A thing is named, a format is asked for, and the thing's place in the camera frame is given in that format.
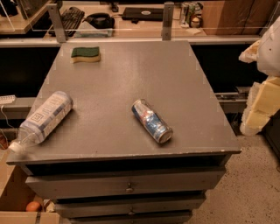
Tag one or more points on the clear blue-labelled plastic bottle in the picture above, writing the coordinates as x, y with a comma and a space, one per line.
39, 125

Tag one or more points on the green and yellow sponge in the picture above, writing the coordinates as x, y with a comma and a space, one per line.
85, 54

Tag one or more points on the grey drawer cabinet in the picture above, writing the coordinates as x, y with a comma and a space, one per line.
101, 166

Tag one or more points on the blue and silver drink can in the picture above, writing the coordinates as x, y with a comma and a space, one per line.
151, 121

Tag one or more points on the black headphones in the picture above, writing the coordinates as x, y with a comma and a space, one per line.
100, 20

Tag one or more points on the black laptop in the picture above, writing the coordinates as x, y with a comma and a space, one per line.
143, 14

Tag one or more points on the black computer keyboard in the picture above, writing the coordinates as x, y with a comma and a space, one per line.
71, 20

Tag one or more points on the yellow foam padding block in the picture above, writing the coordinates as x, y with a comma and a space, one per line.
262, 103

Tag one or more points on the white power strip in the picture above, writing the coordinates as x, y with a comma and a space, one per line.
7, 99

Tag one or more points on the orange ball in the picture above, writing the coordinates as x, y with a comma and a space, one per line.
33, 206

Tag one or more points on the cardboard box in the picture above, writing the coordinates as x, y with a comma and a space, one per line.
15, 195

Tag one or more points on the right metal bracket post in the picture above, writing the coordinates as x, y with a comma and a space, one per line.
167, 20

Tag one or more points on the metal bracket post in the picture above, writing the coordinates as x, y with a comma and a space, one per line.
167, 20
58, 27

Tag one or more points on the left metal bracket post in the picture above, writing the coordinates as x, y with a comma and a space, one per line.
58, 27

